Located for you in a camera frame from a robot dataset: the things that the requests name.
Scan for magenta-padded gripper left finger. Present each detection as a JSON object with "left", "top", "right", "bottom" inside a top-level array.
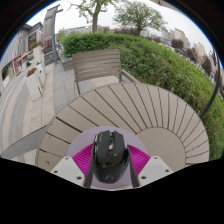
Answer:
[{"left": 50, "top": 143, "right": 96, "bottom": 188}]

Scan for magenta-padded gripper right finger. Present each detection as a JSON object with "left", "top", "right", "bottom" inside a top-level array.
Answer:
[{"left": 127, "top": 143, "right": 174, "bottom": 188}]

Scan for black computer mouse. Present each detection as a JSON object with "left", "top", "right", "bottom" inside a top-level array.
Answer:
[{"left": 92, "top": 129, "right": 131, "bottom": 184}]

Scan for white planter box with flowers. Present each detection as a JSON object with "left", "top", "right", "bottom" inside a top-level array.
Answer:
[
  {"left": 25, "top": 61, "right": 47, "bottom": 102},
  {"left": 31, "top": 41, "right": 44, "bottom": 64}
]

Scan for green hedge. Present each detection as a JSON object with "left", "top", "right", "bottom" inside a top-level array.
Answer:
[{"left": 61, "top": 31, "right": 224, "bottom": 161}]

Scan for grey slatted wooden chair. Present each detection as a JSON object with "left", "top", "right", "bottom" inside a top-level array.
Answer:
[{"left": 71, "top": 48, "right": 141, "bottom": 96}]

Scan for dark curved umbrella pole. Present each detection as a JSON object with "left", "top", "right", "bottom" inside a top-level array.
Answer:
[{"left": 199, "top": 48, "right": 224, "bottom": 120}]

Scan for grey storefront building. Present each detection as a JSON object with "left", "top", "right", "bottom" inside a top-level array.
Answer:
[{"left": 0, "top": 21, "right": 44, "bottom": 88}]

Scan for distant apartment buildings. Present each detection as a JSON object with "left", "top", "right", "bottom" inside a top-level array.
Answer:
[{"left": 64, "top": 25, "right": 221, "bottom": 68}]

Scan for tall grey sign banner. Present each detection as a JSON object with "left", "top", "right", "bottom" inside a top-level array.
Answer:
[{"left": 42, "top": 3, "right": 64, "bottom": 64}]

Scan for tree with bare trunk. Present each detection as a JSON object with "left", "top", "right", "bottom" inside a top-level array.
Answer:
[{"left": 69, "top": 0, "right": 114, "bottom": 33}]

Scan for round leafy tree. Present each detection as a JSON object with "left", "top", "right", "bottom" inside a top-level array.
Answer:
[{"left": 113, "top": 0, "right": 168, "bottom": 36}]

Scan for beige umbrella canopy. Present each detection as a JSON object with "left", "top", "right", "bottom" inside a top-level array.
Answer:
[{"left": 149, "top": 0, "right": 181, "bottom": 13}]

